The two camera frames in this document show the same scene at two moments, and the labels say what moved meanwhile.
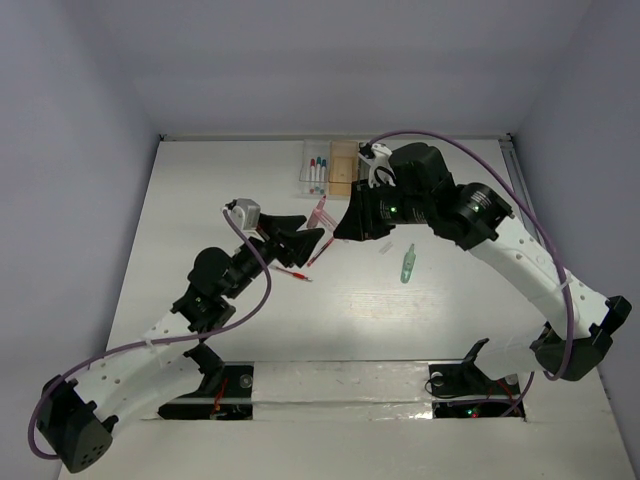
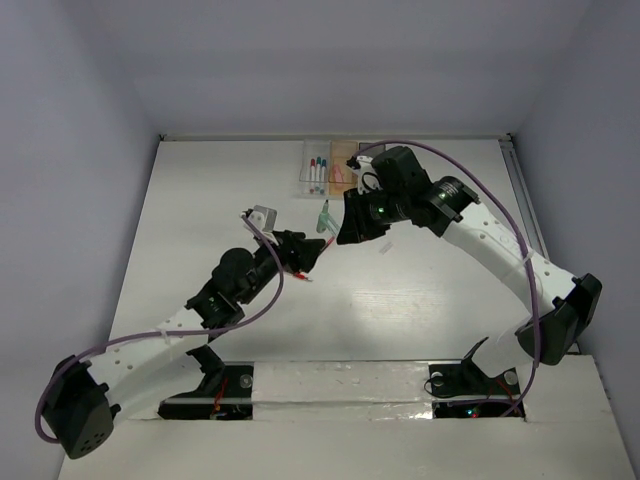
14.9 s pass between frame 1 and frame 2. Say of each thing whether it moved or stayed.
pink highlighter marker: moved
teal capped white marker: stayed
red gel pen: stayed
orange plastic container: stayed
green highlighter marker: moved
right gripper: stayed
